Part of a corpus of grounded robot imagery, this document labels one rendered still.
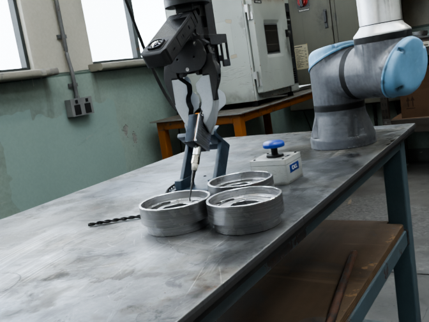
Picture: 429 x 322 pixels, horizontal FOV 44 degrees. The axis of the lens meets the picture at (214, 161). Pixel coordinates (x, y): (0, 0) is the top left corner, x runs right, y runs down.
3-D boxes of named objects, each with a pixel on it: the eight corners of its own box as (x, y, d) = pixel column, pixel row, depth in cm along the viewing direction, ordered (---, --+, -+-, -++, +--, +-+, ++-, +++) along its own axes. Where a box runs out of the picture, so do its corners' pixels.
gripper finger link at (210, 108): (239, 124, 86) (225, 69, 85) (222, 131, 81) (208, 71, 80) (222, 128, 88) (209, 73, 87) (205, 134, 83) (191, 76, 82)
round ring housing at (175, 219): (226, 223, 75) (222, 196, 74) (157, 244, 70) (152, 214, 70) (197, 211, 84) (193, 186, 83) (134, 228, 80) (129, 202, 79)
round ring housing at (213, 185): (254, 191, 92) (251, 168, 91) (289, 200, 82) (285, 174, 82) (200, 206, 87) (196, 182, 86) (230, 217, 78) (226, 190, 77)
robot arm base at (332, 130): (323, 140, 135) (319, 101, 133) (383, 135, 127) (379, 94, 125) (301, 152, 122) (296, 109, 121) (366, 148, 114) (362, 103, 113)
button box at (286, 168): (288, 184, 92) (285, 157, 92) (253, 185, 96) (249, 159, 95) (306, 173, 99) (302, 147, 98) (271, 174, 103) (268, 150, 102)
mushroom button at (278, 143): (281, 168, 94) (278, 141, 93) (262, 170, 96) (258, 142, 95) (290, 164, 97) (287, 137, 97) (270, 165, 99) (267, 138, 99)
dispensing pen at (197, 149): (173, 194, 79) (191, 94, 84) (188, 202, 82) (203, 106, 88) (186, 193, 78) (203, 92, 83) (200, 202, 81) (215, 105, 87)
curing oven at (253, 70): (269, 105, 297) (253, -14, 286) (180, 115, 329) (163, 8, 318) (308, 92, 348) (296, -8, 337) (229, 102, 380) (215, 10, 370)
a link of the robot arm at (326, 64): (336, 99, 131) (330, 44, 129) (382, 96, 120) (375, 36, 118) (302, 107, 125) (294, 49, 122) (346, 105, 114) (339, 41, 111)
